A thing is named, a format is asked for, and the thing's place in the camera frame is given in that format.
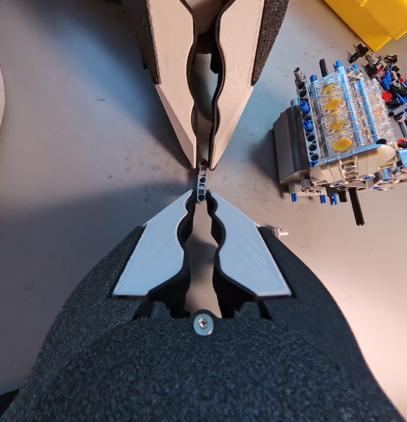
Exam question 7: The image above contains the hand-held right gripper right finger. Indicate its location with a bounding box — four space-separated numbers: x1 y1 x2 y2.
207 191 292 298

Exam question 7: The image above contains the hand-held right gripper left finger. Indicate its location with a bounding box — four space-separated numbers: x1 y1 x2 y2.
113 190 194 298

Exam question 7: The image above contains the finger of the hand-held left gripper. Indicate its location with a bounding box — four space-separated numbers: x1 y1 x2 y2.
207 0 265 171
146 0 199 169

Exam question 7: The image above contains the short grey brick beam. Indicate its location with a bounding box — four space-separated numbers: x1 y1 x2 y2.
196 158 210 202

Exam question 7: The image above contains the grey brick engine model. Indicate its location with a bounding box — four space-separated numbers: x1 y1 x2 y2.
273 58 407 228

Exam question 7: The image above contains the yellow plastic bin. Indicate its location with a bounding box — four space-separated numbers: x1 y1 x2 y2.
323 0 407 53

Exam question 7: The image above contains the pile of colourful brick parts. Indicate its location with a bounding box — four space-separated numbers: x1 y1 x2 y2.
349 43 407 140

